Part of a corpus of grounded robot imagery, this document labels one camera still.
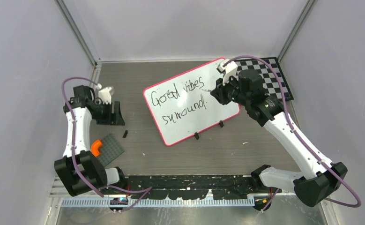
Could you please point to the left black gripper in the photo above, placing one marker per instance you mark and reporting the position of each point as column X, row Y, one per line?
column 112, row 119

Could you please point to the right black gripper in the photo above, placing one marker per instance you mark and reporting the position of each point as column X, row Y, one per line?
column 219, row 92

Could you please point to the black marker cap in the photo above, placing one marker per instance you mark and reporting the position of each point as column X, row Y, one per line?
column 125, row 134

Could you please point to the pink framed whiteboard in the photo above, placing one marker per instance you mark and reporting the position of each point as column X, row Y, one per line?
column 180, row 108

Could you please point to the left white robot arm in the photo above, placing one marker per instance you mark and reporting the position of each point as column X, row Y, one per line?
column 79, row 169

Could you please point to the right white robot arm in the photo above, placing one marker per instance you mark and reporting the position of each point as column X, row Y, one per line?
column 318, row 177

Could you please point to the grey studded baseplate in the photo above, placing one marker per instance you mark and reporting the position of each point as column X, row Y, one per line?
column 110, row 150

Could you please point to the orange curved pipe piece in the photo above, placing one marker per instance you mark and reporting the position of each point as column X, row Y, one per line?
column 95, row 147

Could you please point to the black white checkerboard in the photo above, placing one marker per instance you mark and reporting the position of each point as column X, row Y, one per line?
column 270, row 84

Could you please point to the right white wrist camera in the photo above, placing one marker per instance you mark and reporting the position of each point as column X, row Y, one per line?
column 228, row 69

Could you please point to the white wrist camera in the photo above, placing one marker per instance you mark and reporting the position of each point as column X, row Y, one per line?
column 228, row 69
column 104, row 94

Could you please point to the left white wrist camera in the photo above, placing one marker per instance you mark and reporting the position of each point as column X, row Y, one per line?
column 104, row 94

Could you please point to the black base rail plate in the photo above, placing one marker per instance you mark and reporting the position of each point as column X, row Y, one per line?
column 191, row 187

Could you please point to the white slotted cable duct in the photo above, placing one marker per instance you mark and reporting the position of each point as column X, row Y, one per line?
column 145, row 203

